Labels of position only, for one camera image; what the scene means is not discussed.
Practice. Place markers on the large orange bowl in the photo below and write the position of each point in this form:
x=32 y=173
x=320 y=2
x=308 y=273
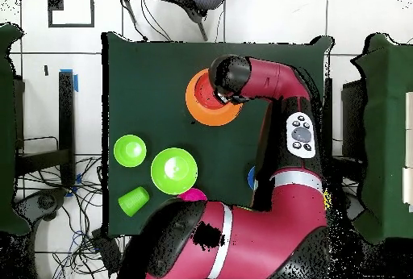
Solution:
x=206 y=116

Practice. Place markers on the red bowl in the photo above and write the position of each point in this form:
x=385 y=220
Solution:
x=203 y=95

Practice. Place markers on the blue ribbed bowl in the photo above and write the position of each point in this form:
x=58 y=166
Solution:
x=251 y=177

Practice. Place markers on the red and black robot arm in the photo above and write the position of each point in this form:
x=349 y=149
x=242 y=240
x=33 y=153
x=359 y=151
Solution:
x=274 y=221

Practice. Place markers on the large green bowl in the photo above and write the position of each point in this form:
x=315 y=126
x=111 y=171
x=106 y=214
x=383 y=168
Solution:
x=174 y=171

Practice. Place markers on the pink bowl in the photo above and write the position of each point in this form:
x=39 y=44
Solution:
x=193 y=195

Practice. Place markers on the small green ribbed bowl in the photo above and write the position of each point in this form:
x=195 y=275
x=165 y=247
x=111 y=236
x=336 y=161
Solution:
x=129 y=151

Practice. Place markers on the dark green tablecloth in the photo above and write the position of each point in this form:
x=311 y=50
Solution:
x=145 y=82

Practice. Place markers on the green smooth cup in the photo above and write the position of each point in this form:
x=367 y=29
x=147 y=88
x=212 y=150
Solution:
x=133 y=201

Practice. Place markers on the grey office chair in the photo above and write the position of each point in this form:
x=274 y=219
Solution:
x=206 y=0

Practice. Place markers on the blue tape strip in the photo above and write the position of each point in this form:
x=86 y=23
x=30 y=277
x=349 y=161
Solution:
x=76 y=84

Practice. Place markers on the black power strip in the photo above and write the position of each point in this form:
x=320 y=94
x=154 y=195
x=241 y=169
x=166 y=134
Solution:
x=108 y=253

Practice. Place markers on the black chair base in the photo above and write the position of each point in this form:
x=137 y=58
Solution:
x=45 y=201

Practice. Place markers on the small black floor object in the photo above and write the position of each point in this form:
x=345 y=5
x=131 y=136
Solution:
x=46 y=70

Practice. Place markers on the green cloth side table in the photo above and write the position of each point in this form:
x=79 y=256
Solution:
x=387 y=114
x=6 y=130

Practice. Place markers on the white shelf unit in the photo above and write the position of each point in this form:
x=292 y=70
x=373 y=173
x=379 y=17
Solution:
x=409 y=114

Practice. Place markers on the black square floor frame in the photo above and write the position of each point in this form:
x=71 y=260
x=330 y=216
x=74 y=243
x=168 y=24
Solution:
x=55 y=1

